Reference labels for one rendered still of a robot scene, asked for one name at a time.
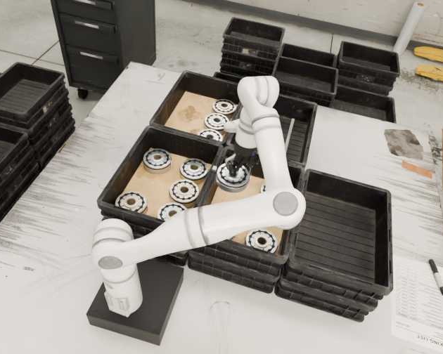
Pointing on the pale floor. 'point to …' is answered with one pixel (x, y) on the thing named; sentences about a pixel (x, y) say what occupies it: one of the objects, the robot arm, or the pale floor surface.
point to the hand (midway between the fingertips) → (241, 172)
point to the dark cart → (103, 39)
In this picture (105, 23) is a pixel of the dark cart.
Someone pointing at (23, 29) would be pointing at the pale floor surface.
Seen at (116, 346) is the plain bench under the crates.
